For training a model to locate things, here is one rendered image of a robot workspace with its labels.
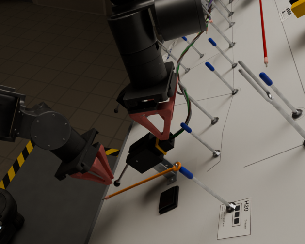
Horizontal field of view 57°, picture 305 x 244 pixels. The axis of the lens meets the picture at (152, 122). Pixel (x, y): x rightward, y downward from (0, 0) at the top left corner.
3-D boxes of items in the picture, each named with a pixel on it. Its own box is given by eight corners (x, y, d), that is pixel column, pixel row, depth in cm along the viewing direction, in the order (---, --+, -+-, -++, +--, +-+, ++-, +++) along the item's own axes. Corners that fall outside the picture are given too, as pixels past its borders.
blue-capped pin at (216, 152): (213, 152, 48) (177, 122, 45) (220, 148, 47) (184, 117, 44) (213, 159, 46) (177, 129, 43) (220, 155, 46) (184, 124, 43)
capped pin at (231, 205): (225, 207, 38) (168, 165, 34) (233, 200, 38) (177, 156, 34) (229, 215, 37) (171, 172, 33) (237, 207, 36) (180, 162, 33)
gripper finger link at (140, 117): (186, 119, 49) (173, 71, 44) (183, 146, 44) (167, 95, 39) (150, 124, 52) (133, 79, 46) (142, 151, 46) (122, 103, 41)
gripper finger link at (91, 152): (126, 165, 58) (94, 136, 54) (118, 194, 52) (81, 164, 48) (103, 175, 61) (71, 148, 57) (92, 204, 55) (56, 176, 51)
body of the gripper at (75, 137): (102, 132, 56) (74, 107, 53) (84, 172, 48) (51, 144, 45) (80, 144, 59) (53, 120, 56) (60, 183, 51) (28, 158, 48)
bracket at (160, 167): (169, 166, 56) (151, 153, 54) (178, 161, 54) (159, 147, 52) (167, 185, 52) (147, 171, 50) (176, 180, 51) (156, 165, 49)
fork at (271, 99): (320, 145, 33) (246, 65, 28) (305, 150, 34) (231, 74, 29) (316, 133, 34) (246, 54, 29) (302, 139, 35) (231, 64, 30)
